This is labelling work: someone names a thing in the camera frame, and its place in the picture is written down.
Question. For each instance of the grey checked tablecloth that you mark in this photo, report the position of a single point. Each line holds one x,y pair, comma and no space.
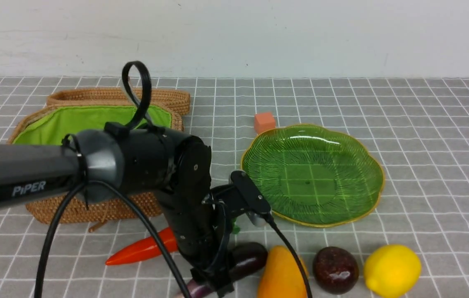
418,129

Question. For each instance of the woven wicker basket green lining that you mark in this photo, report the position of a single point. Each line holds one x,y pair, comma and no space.
49,126

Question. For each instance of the green glass leaf plate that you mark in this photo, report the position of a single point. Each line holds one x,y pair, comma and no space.
313,176

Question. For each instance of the dark red passion fruit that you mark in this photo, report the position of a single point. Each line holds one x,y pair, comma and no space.
335,270

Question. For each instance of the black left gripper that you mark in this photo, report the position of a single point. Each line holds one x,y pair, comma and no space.
201,219

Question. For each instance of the woven wicker basket lid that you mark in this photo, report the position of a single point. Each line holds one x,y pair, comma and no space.
175,100

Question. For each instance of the orange carrot with green leaves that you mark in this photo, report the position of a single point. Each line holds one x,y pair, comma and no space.
144,249

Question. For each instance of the orange mango toy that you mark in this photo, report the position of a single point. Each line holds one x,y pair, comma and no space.
282,277

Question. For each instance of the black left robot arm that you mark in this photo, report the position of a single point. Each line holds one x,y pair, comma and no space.
117,162

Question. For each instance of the yellow lemon toy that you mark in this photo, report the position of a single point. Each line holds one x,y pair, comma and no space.
392,270

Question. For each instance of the small orange cube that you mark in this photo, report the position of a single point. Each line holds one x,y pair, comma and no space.
263,122

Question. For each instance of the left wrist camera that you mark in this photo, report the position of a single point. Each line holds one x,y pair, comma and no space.
245,198

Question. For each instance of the purple eggplant toy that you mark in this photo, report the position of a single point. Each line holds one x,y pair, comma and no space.
249,255

